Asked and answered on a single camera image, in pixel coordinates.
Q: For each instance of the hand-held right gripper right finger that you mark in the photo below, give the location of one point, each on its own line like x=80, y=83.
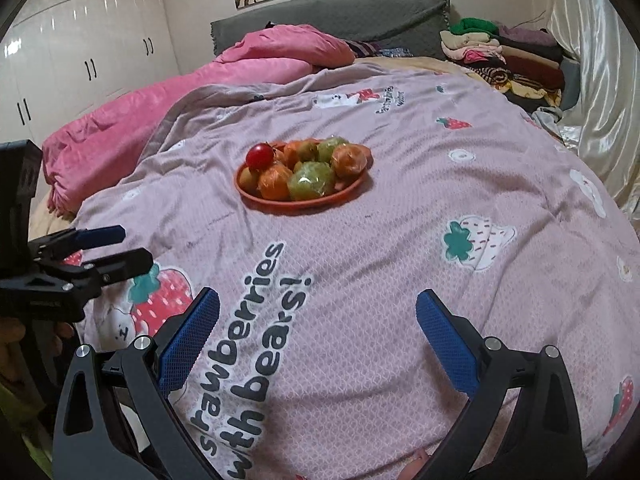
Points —
x=447, y=342

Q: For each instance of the pink quilt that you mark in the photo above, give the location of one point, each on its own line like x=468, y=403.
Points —
x=150, y=125

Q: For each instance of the red tomato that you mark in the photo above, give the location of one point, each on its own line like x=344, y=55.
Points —
x=259, y=155

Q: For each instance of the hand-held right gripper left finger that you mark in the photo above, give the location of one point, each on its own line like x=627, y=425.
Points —
x=192, y=340

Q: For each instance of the strawberry bear printed blanket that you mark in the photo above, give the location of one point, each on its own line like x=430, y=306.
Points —
x=400, y=240

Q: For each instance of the orange plastic plate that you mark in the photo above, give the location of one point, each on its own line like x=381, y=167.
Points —
x=300, y=203

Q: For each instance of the dark patterned cloth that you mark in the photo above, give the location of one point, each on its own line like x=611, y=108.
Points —
x=370, y=47

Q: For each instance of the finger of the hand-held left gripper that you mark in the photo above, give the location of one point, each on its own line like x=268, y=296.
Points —
x=125, y=262
x=100, y=235

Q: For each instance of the cream satin curtain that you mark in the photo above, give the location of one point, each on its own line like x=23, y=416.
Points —
x=600, y=85

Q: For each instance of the person's left hand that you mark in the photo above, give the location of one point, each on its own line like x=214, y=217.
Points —
x=62, y=335

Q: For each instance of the light grey cloth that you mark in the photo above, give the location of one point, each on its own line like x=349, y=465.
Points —
x=550, y=120

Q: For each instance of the large orange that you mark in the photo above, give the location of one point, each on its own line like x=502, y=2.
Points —
x=350, y=160

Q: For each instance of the stack of folded clothes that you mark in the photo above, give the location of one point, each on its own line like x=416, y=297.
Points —
x=500, y=60

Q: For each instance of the large green fruit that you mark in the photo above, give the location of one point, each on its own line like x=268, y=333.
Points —
x=311, y=182

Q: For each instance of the grey headboard cover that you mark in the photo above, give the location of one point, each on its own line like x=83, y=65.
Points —
x=390, y=20

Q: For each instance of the white wardrobe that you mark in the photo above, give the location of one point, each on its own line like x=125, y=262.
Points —
x=75, y=35

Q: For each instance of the small yellow round fruit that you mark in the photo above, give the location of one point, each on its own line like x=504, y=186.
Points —
x=246, y=178

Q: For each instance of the small green fruit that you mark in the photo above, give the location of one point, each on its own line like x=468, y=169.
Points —
x=332, y=149

